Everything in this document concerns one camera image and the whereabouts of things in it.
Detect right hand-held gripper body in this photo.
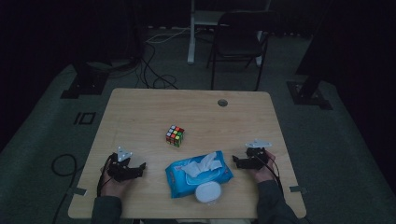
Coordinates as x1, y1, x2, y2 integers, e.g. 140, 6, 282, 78
245, 138, 273, 171

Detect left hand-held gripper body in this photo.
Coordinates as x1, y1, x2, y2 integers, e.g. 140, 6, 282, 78
106, 146, 140, 183

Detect white wet wipe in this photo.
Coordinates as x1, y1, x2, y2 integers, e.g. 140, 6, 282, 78
181, 151, 224, 178

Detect multicoloured puzzle cube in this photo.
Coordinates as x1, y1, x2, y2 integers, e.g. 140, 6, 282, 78
165, 124, 185, 148

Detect blue wet wipes pack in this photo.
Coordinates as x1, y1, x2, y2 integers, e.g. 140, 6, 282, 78
164, 150, 234, 205

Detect person's left hand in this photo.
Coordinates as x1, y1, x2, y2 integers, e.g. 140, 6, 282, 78
100, 167, 133, 199

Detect person's right hand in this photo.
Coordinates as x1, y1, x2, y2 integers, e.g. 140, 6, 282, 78
253, 150, 277, 184

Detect black stand base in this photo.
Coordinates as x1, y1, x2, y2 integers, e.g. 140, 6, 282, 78
286, 0, 334, 111
60, 61, 110, 100

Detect black folding chair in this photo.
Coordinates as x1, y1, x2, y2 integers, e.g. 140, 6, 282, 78
205, 10, 282, 91

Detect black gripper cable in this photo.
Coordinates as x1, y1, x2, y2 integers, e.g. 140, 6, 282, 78
96, 154, 114, 198
263, 151, 285, 198

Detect black floor cable loop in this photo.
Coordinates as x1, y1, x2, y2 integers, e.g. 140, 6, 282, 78
50, 153, 82, 224

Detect tangled black floor cables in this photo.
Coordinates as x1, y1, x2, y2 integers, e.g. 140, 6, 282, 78
108, 40, 179, 91

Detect white floor cable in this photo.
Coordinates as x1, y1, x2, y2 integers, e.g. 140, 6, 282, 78
144, 26, 191, 45

